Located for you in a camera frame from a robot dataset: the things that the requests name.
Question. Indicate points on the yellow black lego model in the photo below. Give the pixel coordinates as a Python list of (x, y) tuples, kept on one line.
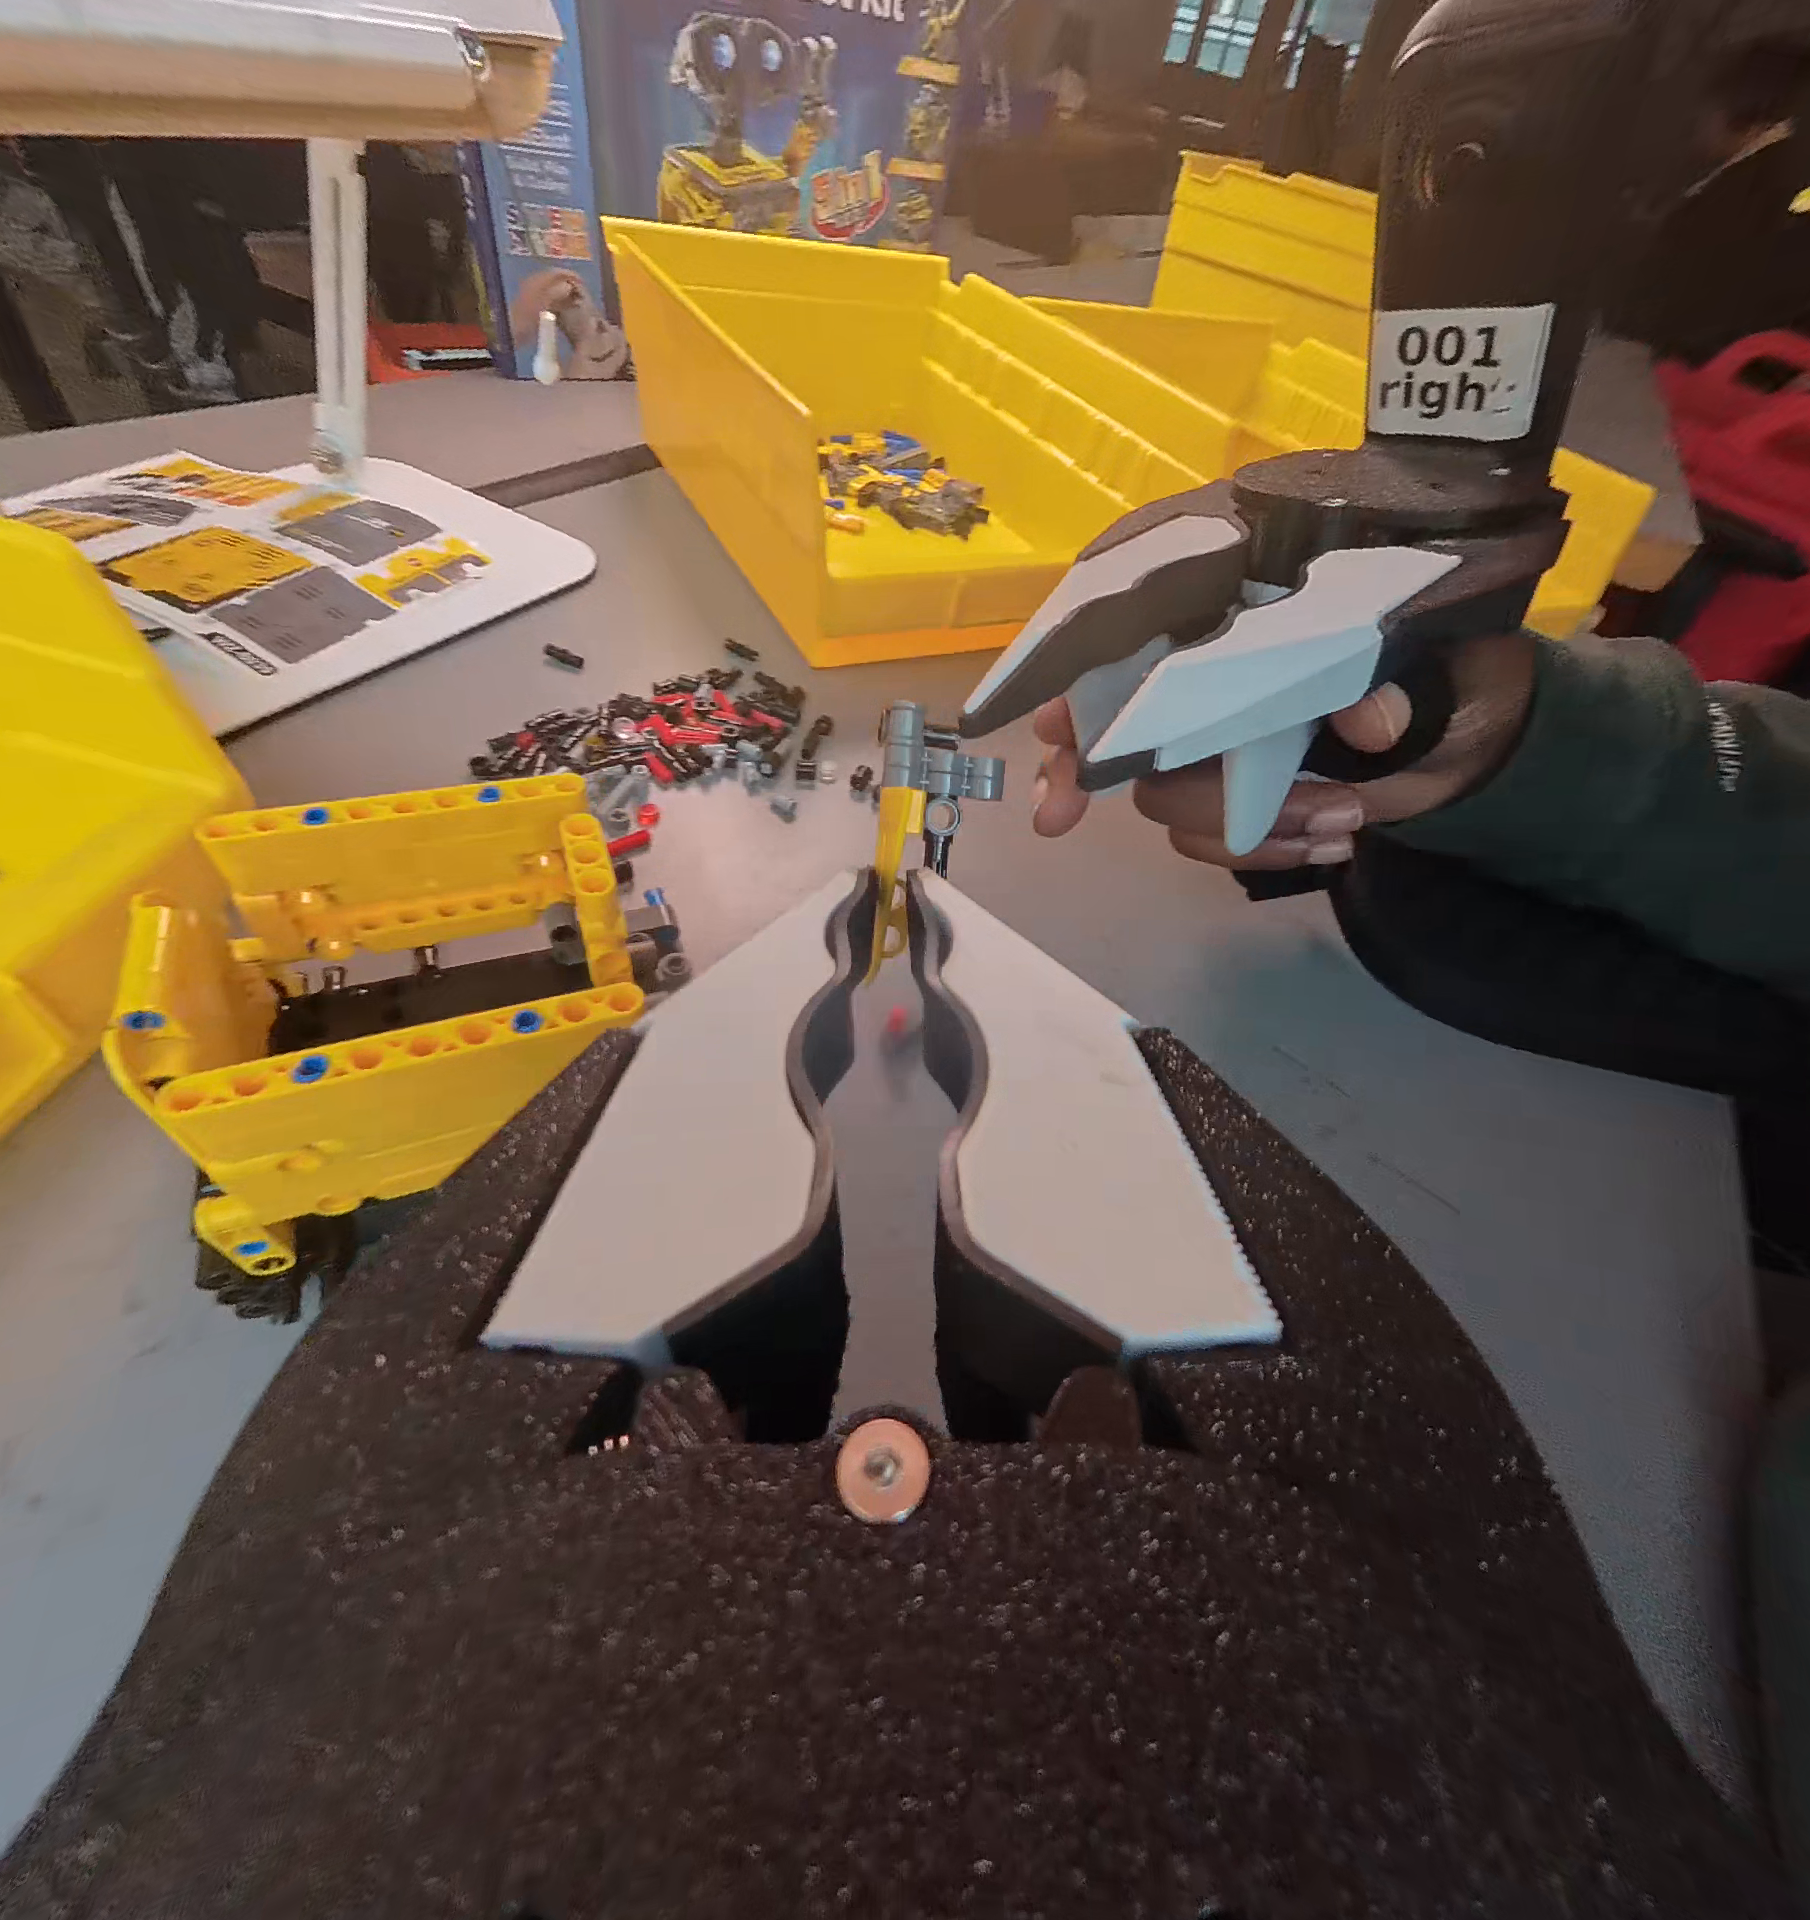
[(396, 1020)]

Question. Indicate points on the small yellow lego subassembly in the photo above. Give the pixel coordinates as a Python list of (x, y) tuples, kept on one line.
[(909, 797)]

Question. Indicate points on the printed instruction sheet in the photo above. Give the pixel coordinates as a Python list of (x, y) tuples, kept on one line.
[(245, 570)]

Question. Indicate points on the yellow bin with small parts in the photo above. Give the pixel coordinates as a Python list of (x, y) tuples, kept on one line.
[(725, 452)]

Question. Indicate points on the white book stand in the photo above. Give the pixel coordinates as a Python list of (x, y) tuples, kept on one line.
[(336, 303)]

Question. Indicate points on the empty yellow storage bin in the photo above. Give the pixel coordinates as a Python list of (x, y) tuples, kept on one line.
[(1265, 257)]

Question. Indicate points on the blue robot kit box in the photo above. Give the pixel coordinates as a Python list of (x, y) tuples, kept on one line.
[(621, 121)]

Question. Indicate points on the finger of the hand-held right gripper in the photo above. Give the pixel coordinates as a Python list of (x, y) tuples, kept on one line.
[(1132, 585), (1281, 645)]

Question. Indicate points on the heap of lego parts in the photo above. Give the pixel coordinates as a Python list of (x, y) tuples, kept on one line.
[(909, 481)]

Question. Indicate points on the pile of small lego pins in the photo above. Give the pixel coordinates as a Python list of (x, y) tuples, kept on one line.
[(666, 739)]

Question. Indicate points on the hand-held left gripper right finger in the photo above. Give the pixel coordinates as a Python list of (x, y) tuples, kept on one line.
[(1117, 1202)]

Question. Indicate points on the large yellow storage bin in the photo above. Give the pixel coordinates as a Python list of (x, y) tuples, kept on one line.
[(66, 783)]

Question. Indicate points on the person's right hand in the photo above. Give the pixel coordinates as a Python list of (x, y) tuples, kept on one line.
[(1386, 797)]

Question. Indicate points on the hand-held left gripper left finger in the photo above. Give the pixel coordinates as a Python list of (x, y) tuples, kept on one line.
[(666, 1202)]

